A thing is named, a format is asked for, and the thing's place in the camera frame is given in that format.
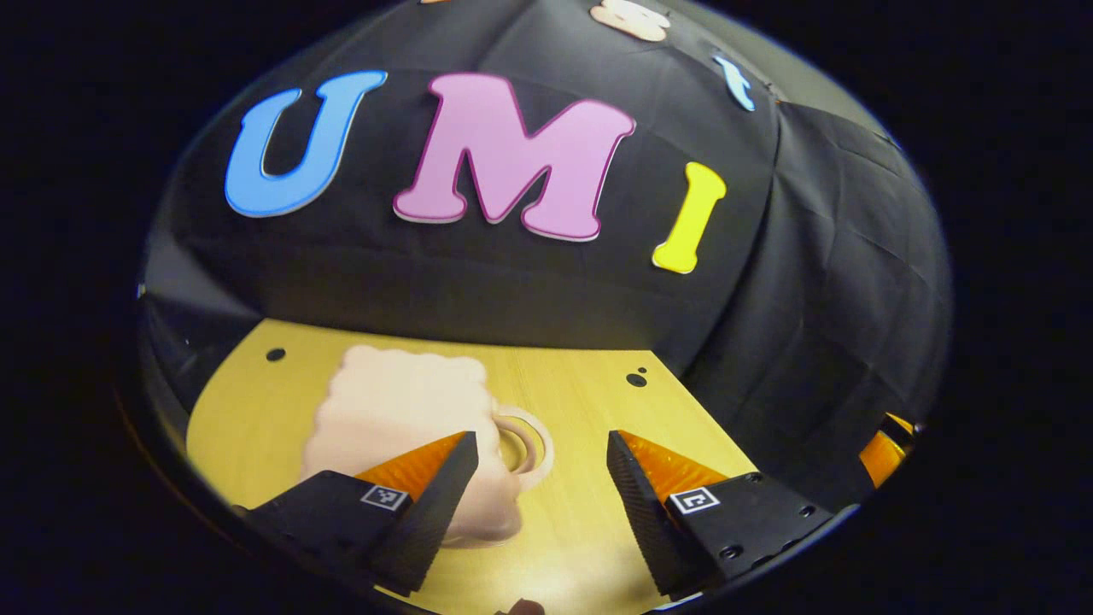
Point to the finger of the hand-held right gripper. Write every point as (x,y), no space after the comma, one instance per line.
(879,457)

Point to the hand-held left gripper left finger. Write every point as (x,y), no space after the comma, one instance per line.
(435,521)

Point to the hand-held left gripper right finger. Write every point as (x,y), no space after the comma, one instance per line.
(649,521)

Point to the pink suitcase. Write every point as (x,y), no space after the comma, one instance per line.
(393,410)

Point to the black backdrop cloth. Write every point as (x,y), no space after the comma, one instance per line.
(512,282)

